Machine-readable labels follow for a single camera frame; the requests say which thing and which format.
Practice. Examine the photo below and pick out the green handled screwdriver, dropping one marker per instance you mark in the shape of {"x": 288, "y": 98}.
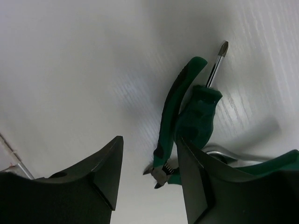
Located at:
{"x": 196, "y": 121}

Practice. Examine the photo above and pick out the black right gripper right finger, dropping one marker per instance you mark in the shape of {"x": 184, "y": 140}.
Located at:
{"x": 216, "y": 193}

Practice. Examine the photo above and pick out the silver ratchet wrench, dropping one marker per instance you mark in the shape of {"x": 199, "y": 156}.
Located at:
{"x": 218, "y": 151}

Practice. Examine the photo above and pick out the green handled cutting pliers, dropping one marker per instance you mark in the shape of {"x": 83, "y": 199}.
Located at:
{"x": 160, "y": 169}

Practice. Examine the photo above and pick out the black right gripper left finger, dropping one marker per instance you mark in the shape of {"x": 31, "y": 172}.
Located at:
{"x": 84, "y": 193}

